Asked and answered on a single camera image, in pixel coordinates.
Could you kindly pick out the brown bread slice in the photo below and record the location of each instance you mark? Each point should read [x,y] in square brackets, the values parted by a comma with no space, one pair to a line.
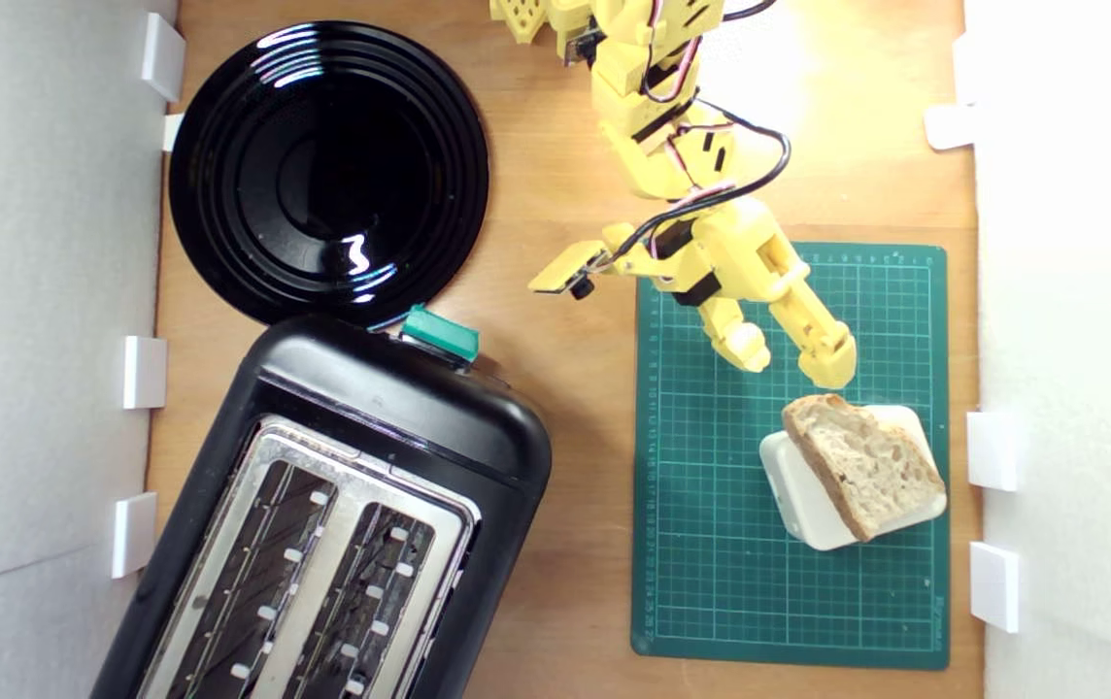
[871,466]

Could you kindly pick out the green toaster lever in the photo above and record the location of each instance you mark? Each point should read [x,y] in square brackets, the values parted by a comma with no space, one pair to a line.
[439,333]

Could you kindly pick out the black two-slot toaster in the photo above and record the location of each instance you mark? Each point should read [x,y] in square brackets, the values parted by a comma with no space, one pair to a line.
[400,417]

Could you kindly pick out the white block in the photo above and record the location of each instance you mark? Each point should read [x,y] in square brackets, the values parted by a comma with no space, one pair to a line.
[793,485]

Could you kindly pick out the green cutting mat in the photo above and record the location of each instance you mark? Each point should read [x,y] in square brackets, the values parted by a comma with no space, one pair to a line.
[740,582]

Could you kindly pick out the black plate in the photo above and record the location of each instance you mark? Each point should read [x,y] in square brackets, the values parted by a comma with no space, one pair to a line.
[322,175]

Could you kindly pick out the yellow wrist camera mount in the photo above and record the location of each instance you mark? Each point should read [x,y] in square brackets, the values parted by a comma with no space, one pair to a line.
[565,267]

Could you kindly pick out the white wall clip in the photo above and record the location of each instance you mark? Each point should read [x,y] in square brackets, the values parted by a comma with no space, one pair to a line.
[145,372]
[992,450]
[163,56]
[949,126]
[173,131]
[994,586]
[134,534]

